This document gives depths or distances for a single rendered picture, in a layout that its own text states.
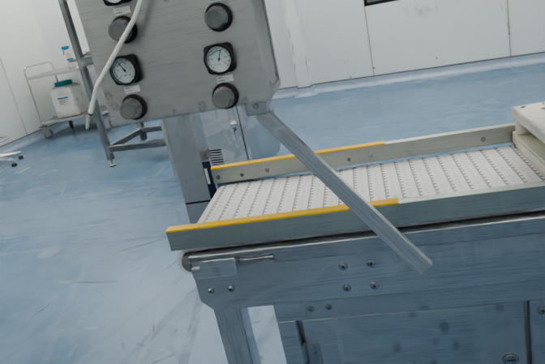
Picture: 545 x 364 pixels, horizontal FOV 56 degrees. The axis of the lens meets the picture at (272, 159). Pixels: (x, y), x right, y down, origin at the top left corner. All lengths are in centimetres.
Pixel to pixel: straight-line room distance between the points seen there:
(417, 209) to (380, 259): 9
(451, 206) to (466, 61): 515
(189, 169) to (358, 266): 44
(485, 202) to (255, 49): 36
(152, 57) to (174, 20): 5
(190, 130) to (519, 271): 62
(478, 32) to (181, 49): 526
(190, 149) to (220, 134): 234
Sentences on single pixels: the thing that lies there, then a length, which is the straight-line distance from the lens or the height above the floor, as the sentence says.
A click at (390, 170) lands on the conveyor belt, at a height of 82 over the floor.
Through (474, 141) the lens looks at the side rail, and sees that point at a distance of 100.
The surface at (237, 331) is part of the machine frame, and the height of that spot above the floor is 47.
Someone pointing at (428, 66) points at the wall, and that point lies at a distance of 586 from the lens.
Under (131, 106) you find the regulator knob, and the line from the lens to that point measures 68.
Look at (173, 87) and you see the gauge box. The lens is 68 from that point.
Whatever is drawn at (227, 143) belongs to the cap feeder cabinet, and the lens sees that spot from 338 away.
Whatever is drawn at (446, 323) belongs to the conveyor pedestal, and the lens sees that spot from 90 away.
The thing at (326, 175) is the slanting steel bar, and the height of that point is 93.
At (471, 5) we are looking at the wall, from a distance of 579.
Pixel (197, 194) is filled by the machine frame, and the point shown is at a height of 80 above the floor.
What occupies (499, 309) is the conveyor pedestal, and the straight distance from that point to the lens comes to 90.
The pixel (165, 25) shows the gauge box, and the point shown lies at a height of 115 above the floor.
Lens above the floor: 116
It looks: 17 degrees down
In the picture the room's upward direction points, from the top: 12 degrees counter-clockwise
